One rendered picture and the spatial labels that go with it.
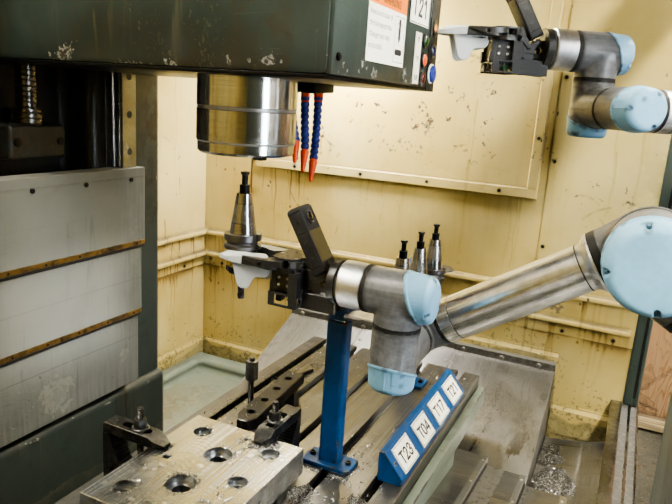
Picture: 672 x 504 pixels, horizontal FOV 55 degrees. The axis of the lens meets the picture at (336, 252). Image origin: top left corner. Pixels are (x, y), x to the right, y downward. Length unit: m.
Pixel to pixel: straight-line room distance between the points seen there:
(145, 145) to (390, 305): 0.84
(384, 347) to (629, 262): 0.36
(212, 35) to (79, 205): 0.57
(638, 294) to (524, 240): 1.13
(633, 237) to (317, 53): 0.45
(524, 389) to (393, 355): 1.04
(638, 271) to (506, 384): 1.18
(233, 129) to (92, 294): 0.62
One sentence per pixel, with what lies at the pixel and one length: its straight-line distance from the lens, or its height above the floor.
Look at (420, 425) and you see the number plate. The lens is 1.40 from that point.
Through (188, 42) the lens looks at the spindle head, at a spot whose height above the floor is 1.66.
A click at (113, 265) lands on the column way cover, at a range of 1.51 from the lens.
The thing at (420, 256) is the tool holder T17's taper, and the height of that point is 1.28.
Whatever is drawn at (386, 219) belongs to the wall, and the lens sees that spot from 2.06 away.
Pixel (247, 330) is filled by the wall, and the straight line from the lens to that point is 2.42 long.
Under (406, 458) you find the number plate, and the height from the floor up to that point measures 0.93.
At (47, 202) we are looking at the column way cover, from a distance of 1.35.
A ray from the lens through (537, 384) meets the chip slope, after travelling 2.00.
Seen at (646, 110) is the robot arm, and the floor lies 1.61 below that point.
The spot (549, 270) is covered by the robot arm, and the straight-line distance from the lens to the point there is 1.03.
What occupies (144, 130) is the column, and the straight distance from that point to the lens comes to 1.59.
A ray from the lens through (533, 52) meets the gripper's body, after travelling 1.29.
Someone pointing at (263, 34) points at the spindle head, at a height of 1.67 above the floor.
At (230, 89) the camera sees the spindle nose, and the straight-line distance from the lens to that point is 1.00.
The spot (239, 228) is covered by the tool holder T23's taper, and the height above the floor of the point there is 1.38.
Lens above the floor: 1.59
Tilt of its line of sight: 13 degrees down
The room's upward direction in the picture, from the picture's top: 4 degrees clockwise
